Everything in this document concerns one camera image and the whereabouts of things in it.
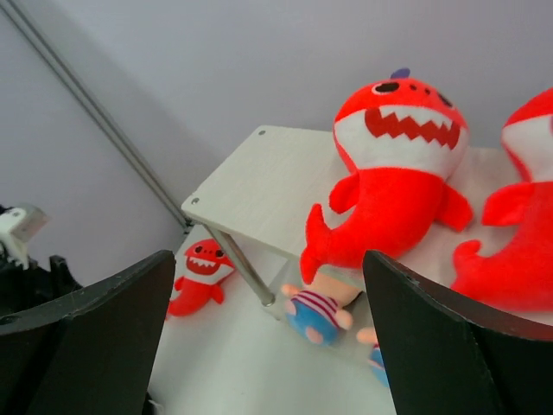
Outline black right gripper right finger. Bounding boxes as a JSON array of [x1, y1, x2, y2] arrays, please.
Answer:
[[363, 251, 552, 414]]

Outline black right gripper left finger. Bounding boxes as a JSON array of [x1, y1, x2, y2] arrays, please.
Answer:
[[1, 250, 175, 414]]

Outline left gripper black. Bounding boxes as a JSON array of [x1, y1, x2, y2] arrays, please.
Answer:
[[1, 255, 82, 316]]

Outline boy plush doll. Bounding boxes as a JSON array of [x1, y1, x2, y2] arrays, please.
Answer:
[[356, 327, 390, 388], [281, 272, 362, 346]]

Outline red shark plush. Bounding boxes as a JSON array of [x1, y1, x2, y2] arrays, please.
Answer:
[[299, 68, 474, 284], [167, 238, 236, 317], [450, 89, 552, 313]]

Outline white two-tier shelf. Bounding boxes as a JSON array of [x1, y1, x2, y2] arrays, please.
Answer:
[[181, 124, 553, 360]]

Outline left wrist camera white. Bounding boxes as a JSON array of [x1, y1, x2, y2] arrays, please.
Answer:
[[1, 203, 49, 270]]

